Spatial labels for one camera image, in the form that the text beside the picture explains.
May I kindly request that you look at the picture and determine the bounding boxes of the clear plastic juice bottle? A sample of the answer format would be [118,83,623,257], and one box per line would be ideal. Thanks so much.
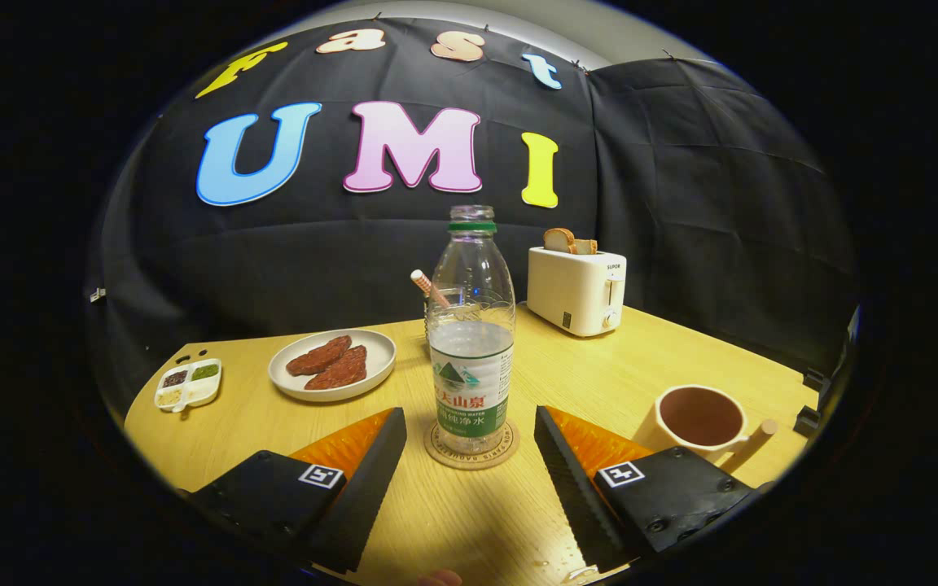
[425,205,516,455]

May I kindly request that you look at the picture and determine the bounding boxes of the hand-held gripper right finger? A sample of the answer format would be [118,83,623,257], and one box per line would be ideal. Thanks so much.
[534,405,764,573]

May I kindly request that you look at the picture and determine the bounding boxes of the wooden table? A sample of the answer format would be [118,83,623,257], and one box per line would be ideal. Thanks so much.
[123,305,820,586]

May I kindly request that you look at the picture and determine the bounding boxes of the round cork coaster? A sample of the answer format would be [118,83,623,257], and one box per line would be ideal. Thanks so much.
[423,419,521,470]

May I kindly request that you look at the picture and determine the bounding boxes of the white round plate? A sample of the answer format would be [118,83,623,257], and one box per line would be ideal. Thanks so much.
[268,329,397,403]

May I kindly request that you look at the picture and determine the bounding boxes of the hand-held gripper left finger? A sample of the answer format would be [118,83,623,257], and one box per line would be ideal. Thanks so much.
[188,407,409,575]

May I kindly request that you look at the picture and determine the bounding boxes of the white toaster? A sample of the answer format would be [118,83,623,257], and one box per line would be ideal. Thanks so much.
[527,247,628,338]

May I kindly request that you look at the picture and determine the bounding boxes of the brown meat piece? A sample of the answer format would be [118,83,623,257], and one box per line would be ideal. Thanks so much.
[304,345,368,391]
[286,335,353,376]

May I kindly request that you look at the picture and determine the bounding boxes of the white divided condiment dish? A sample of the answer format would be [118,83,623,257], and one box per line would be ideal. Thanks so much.
[153,358,223,413]

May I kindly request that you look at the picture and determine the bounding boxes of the beige cup with wooden handle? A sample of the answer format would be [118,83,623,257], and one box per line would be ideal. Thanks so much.
[647,384,779,465]

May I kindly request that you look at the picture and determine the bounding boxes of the black backdrop cloth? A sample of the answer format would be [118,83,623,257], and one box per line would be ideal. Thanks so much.
[86,16,857,424]

